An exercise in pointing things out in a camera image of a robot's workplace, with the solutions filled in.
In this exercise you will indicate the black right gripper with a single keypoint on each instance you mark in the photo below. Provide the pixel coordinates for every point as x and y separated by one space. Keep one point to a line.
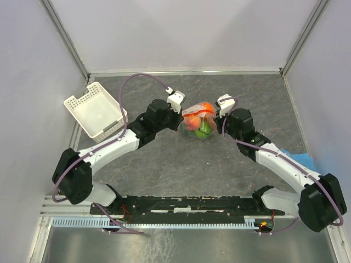
218 120

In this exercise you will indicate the aluminium frame rail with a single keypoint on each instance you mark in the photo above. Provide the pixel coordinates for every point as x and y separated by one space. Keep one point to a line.
52 208

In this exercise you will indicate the light blue cable duct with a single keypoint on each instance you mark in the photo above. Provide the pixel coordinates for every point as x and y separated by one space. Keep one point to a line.
104 222

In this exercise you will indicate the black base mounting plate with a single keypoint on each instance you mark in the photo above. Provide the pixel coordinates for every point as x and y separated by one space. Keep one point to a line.
204 218

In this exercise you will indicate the white plastic basket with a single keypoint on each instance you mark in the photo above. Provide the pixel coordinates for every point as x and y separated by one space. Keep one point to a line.
97 112

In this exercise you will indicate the green watermelon toy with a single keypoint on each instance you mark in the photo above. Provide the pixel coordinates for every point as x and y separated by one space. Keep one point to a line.
203 131

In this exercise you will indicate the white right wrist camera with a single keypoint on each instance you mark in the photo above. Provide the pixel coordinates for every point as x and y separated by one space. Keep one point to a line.
225 104

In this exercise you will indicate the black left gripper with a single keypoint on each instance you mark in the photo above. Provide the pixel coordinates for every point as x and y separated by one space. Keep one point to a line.
179 118

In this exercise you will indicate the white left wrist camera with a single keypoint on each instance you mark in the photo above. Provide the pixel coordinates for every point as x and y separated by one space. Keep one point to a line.
175 99

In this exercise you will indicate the clear zip top bag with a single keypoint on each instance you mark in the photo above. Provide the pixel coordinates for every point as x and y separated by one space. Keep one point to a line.
191 112

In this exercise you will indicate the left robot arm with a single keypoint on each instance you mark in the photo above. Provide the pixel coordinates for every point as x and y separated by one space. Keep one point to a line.
73 176

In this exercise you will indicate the blue patterned cloth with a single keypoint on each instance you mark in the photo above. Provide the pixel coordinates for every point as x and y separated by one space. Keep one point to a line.
302 158

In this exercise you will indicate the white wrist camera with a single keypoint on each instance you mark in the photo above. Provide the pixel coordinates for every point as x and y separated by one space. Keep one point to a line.
225 104
175 99

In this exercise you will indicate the peach toy fruit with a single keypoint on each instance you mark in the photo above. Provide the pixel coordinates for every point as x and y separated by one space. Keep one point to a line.
192 122

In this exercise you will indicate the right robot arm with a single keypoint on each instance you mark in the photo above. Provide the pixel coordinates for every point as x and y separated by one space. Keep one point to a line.
317 199

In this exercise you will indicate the orange toy fruit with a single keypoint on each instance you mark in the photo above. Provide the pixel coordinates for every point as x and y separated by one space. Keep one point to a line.
205 109

